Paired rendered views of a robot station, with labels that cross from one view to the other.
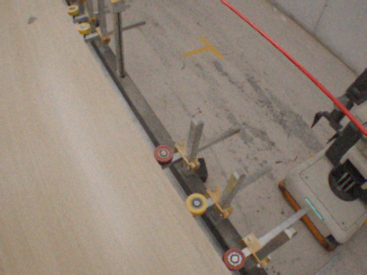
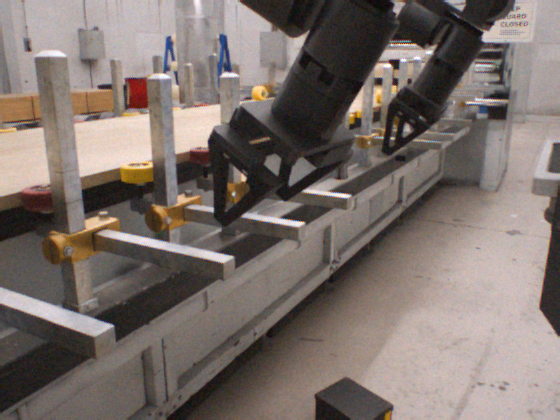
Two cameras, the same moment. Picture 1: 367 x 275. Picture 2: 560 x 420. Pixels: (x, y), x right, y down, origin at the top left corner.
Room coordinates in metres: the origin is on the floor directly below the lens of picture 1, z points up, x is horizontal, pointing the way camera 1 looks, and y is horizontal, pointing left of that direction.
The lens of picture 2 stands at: (0.32, -1.27, 1.14)
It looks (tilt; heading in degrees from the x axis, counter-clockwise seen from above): 17 degrees down; 68
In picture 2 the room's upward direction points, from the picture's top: straight up
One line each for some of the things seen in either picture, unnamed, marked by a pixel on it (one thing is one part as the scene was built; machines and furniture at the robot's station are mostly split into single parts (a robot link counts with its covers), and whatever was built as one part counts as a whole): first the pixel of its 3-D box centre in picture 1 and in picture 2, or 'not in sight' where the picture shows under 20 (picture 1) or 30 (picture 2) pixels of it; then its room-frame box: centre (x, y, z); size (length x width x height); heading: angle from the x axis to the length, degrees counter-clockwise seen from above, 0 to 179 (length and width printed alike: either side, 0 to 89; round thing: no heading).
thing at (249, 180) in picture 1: (233, 189); (210, 217); (0.58, -0.23, 0.81); 0.43 x 0.03 x 0.04; 129
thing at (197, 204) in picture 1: (195, 208); (140, 187); (0.45, -0.08, 0.85); 0.08 x 0.08 x 0.11
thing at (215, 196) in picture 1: (219, 202); (174, 212); (0.51, -0.18, 0.81); 0.14 x 0.06 x 0.05; 39
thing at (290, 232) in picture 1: (265, 250); (67, 198); (0.30, -0.35, 0.91); 0.04 x 0.04 x 0.48; 39
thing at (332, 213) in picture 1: (337, 191); not in sight; (1.01, -1.16, 0.16); 0.67 x 0.64 x 0.25; 129
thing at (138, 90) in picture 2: not in sight; (146, 97); (1.77, 9.41, 0.41); 0.76 x 0.48 x 0.81; 46
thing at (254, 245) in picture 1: (255, 251); (82, 239); (0.32, -0.34, 0.83); 0.14 x 0.06 x 0.05; 39
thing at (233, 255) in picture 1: (231, 261); (47, 214); (0.26, -0.24, 0.85); 0.08 x 0.08 x 0.11
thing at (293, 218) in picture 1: (269, 236); (125, 246); (0.38, -0.39, 0.83); 0.43 x 0.03 x 0.04; 129
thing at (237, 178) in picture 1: (224, 201); (165, 190); (0.49, -0.19, 0.87); 0.04 x 0.04 x 0.48; 39
